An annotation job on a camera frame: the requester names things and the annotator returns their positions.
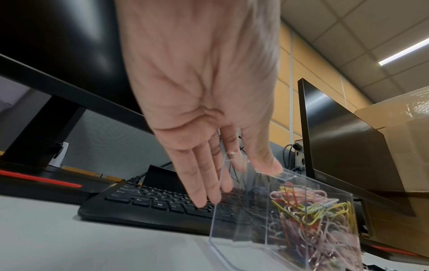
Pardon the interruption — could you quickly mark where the black keyboard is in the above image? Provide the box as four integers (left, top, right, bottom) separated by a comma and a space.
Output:
77, 181, 236, 236

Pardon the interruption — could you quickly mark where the clear plastic divided box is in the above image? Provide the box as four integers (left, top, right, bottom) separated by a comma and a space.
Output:
208, 152, 365, 271

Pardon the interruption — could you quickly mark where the heap of sorted paper clips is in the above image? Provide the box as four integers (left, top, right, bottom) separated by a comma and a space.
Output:
268, 182, 365, 271

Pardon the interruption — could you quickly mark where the grey mini computer case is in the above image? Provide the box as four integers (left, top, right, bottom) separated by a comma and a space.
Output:
294, 140, 307, 173

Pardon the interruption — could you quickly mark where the black monitor stand red stripe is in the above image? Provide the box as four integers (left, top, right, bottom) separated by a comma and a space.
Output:
0, 95, 118, 204
355, 201, 429, 265

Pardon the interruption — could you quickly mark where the black docking station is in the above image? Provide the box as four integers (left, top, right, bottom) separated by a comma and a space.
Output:
143, 164, 188, 196

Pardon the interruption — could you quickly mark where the ceiling strip light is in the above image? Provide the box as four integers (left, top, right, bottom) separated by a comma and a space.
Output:
379, 37, 429, 67

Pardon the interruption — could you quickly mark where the grey desk partition panel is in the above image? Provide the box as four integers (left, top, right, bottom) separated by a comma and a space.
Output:
63, 109, 178, 183

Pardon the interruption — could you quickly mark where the brown cardboard box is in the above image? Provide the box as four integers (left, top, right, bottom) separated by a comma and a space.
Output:
353, 85, 429, 260

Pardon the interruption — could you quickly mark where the black computer monitor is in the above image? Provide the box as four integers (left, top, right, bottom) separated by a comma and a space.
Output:
297, 78, 418, 217
0, 0, 155, 134

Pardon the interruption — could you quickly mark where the person's left hand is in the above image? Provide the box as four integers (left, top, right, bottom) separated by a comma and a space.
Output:
114, 0, 284, 208

